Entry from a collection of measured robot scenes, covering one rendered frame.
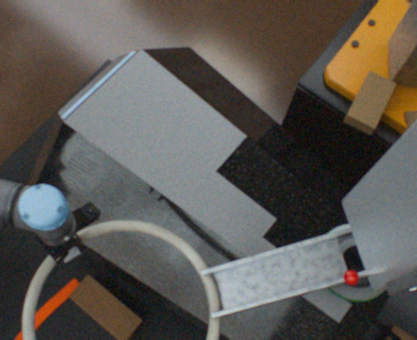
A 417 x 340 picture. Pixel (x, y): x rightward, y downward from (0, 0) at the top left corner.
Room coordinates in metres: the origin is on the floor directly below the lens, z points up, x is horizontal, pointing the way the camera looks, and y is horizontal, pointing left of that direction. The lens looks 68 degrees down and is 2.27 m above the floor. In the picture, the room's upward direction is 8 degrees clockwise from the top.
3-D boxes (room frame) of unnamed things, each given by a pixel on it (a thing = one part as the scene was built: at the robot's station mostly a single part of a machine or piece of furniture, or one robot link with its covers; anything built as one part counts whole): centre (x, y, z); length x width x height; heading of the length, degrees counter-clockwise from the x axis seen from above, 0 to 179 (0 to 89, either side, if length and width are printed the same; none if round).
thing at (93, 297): (0.20, 0.34, 0.07); 0.30 x 0.12 x 0.12; 59
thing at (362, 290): (0.35, -0.44, 0.89); 0.21 x 0.21 x 0.01
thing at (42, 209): (0.27, 0.33, 1.23); 0.10 x 0.09 x 0.12; 85
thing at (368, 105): (0.92, -0.50, 0.81); 0.20 x 0.10 x 0.05; 159
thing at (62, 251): (0.26, 0.34, 1.06); 0.09 x 0.08 x 0.12; 141
